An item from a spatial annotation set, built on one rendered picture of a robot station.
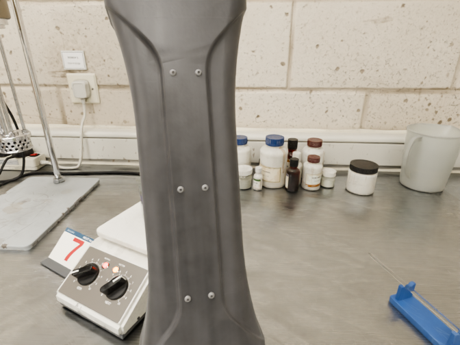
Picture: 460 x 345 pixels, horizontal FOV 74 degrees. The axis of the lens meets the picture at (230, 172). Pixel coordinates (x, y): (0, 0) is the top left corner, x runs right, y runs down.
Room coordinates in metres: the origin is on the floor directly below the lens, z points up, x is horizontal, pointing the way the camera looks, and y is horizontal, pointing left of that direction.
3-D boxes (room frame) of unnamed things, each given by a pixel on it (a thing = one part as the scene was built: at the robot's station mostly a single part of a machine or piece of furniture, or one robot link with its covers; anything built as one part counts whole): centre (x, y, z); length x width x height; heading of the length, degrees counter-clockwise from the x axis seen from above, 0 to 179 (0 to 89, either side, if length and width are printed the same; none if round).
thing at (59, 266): (0.43, 0.27, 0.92); 0.09 x 0.06 x 0.04; 60
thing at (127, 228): (0.42, 0.13, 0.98); 0.12 x 0.12 x 0.01; 62
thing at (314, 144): (0.79, -0.23, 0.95); 0.06 x 0.06 x 0.11
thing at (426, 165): (0.73, -0.50, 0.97); 0.18 x 0.13 x 0.15; 121
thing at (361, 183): (0.71, -0.33, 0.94); 0.07 x 0.07 x 0.07
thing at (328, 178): (0.73, -0.26, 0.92); 0.04 x 0.04 x 0.04
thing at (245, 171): (0.73, -0.04, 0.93); 0.05 x 0.05 x 0.05
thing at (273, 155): (0.75, -0.11, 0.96); 0.07 x 0.07 x 0.13
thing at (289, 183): (0.71, -0.16, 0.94); 0.03 x 0.03 x 0.08
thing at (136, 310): (0.40, 0.14, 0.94); 0.22 x 0.13 x 0.08; 152
